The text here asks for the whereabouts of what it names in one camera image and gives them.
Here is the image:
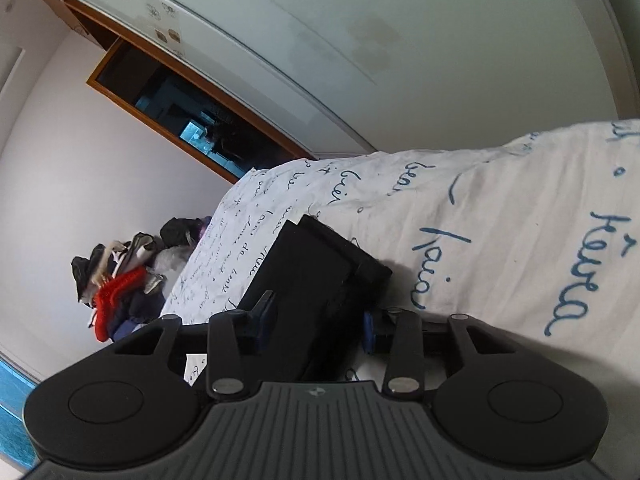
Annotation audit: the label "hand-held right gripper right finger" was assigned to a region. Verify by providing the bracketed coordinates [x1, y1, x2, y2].
[363, 308, 511, 402]

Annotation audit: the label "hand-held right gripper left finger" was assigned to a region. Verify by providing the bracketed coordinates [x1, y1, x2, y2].
[114, 289, 277, 402]

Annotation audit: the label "black pants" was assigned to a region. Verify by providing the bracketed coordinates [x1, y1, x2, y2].
[238, 213, 394, 382]

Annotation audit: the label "clear plastic bag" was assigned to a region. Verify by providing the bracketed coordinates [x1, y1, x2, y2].
[152, 247, 189, 277]

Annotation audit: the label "black bag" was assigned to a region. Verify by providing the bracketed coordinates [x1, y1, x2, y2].
[159, 217, 213, 249]

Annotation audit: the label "pile of clothes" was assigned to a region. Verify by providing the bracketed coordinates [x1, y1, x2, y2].
[71, 232, 168, 344]

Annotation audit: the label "red garment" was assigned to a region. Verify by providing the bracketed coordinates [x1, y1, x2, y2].
[92, 266, 149, 342]

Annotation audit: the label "bed with white printed sheet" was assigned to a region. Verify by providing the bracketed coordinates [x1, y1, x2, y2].
[160, 118, 640, 401]

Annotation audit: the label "window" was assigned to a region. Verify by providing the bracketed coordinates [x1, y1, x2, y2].
[0, 352, 42, 472]

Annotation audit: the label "white sliding wardrobe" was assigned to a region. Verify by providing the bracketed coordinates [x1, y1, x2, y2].
[40, 0, 637, 157]

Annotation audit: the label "wooden door frame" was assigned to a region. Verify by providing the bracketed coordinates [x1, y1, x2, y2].
[86, 35, 322, 186]

